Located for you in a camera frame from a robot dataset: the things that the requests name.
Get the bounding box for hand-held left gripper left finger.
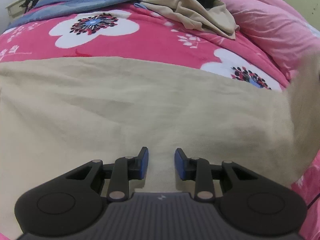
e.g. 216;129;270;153
64;146;150;202

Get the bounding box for beige garment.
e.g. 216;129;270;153
135;0;239;40

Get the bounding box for pink pillow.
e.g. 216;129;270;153
217;0;320;83

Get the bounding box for cream nightstand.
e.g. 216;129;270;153
5;0;34;18

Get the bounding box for beige pants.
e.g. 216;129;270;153
0;52;320;234

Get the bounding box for pink floral blanket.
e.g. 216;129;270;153
0;0;320;240

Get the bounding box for blue jeans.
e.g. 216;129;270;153
7;0;173;28

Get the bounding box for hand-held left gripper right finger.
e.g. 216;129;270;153
174;147;259;202

